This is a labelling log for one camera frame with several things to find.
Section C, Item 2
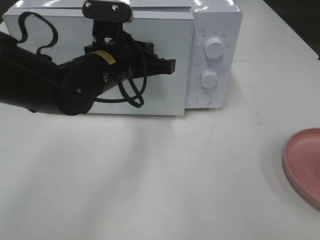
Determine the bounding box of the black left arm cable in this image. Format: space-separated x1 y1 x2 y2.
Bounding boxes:
17 11 148 109

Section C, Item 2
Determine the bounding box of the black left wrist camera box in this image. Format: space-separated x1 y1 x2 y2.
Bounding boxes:
82 0 134 24

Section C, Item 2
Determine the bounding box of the white microwave knob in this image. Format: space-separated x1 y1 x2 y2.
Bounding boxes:
203 36 225 60
200 70 219 89

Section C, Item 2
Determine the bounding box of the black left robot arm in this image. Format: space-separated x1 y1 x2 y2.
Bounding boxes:
0 12 176 116

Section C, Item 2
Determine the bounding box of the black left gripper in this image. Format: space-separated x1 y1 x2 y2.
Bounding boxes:
83 21 176 83

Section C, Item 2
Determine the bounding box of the white microwave oven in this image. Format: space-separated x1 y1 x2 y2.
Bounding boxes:
3 0 243 116

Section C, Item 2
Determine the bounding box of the pink round plate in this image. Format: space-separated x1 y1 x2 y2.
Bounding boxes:
282 127 320 209

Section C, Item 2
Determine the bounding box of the white round door button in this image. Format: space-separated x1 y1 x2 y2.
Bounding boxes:
196 93 212 106

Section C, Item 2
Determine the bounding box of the white microwave door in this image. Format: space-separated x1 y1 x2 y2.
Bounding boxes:
0 0 194 116

